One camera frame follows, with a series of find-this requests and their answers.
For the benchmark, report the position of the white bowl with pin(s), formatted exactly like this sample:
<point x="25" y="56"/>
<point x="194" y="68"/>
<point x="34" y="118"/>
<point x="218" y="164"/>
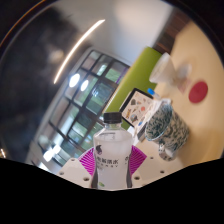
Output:
<point x="161" y="71"/>

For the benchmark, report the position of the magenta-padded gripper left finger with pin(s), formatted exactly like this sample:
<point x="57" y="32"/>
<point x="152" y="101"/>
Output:
<point x="75" y="171"/>

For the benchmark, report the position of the white paper sheet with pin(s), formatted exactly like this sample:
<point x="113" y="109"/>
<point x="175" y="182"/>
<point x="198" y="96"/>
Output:
<point x="154" y="107"/>

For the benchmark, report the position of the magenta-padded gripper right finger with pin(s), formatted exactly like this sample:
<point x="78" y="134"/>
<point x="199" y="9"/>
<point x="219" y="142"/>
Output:
<point x="146" y="171"/>

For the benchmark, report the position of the black-framed window wall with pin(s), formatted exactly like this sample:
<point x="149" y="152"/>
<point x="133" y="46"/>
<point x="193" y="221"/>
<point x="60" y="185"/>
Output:
<point x="96" y="96"/>

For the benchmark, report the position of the green upholstered bench backrest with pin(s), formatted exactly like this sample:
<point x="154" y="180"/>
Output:
<point x="140" y="73"/>

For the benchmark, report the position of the flat round red coaster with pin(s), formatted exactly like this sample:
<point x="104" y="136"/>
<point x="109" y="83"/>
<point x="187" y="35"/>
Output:
<point x="198" y="92"/>

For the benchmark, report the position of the clear black-capped drink bottle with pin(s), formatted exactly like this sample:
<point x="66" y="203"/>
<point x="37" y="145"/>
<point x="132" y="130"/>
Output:
<point x="113" y="153"/>

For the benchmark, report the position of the small blue-capped tube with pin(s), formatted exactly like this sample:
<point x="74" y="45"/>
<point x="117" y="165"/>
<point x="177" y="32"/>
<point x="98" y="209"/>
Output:
<point x="151" y="91"/>

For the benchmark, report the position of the dark-shaded pendant lamp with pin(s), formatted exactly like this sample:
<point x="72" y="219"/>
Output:
<point x="74" y="80"/>

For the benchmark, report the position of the curved linear ceiling light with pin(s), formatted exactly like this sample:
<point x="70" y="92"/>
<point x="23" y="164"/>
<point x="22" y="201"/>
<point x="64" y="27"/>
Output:
<point x="78" y="45"/>

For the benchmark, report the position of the black-framed picture tablet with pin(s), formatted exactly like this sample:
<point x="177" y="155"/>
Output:
<point x="136" y="106"/>

